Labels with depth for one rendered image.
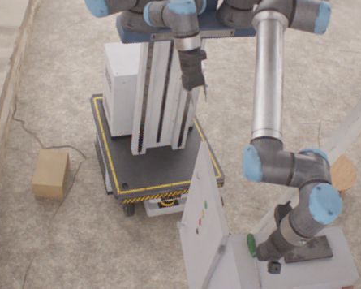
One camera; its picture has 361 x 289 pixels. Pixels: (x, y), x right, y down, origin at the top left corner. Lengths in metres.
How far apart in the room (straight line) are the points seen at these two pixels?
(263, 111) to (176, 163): 1.63
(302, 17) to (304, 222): 0.67
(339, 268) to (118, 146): 1.78
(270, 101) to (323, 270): 0.56
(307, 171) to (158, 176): 1.65
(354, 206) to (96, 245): 1.89
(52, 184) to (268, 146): 1.94
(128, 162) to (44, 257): 0.79
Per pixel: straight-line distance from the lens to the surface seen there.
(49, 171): 2.93
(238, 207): 3.04
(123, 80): 2.54
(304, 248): 1.42
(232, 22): 2.07
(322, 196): 1.07
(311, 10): 1.46
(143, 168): 2.71
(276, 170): 1.11
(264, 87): 1.22
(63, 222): 2.85
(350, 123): 1.57
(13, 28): 3.95
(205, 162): 1.55
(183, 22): 1.44
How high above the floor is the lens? 2.38
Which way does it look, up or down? 44 degrees down
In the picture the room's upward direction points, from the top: 10 degrees clockwise
